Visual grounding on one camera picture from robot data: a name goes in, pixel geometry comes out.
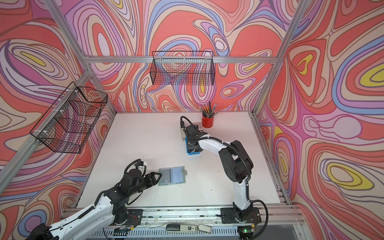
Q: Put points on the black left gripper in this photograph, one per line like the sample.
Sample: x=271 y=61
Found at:
x=153 y=178

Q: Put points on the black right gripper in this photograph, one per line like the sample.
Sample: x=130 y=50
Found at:
x=190 y=145

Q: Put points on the dark grey card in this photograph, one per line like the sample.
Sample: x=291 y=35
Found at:
x=166 y=178

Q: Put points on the blue plastic card tray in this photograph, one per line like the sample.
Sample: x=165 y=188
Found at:
x=193 y=149

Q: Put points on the mint green card holder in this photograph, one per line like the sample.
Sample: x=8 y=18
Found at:
x=178 y=175

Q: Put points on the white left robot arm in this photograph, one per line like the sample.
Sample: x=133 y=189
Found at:
x=109 y=208

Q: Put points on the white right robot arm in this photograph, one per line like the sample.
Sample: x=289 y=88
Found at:
x=237 y=166

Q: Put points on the beige stapler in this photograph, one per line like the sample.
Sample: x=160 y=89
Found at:
x=183 y=135

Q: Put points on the pink desk calculator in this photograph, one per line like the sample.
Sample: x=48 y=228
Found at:
x=198 y=124

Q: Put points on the red metal pencil bucket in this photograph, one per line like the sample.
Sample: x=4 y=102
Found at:
x=207 y=122

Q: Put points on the grey handheld device on rail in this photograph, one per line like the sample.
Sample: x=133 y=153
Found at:
x=186 y=228

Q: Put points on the black wire basket back wall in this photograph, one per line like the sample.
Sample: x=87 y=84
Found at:
x=183 y=68

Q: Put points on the black wire basket wall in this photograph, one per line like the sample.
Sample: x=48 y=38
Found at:
x=67 y=127
x=183 y=68

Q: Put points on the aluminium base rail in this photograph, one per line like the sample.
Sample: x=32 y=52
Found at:
x=285 y=223

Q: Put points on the black wire basket left wall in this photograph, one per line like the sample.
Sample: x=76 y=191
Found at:
x=67 y=127

